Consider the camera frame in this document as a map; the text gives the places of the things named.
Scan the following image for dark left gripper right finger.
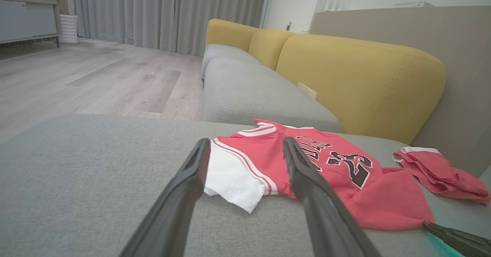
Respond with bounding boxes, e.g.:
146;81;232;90
283;136;382;257

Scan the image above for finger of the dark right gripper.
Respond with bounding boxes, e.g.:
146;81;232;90
423;221;491;257

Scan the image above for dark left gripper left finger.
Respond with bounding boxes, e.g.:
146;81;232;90
119;138;211;257

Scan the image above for red basketball jersey white sleeves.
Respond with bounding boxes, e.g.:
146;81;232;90
203;119;437;231

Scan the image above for red basketball shorts white stripe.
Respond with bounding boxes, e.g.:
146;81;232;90
391;147;491;207

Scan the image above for large grey sofa ottoman cushion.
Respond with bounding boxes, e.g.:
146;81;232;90
0;114;491;257

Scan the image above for beige fabric sofa tag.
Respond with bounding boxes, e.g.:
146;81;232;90
297;81;318;100

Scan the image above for yellow sofa backrest cushion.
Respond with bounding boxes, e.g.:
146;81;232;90
276;33;448;145
205;18;260;52
248;28;297;71

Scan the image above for grey sofa back cushion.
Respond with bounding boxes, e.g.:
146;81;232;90
202;58;343;133

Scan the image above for grey sofa seat cushion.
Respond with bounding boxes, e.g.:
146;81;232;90
201;44;261;79

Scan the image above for grey pleated curtain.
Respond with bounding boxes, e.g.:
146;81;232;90
65;0;269;56

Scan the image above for white ribbed cylindrical appliance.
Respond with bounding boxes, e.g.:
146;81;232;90
59;14;79;44

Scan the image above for grey cabinet wood frame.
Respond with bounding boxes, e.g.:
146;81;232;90
0;0;62;49

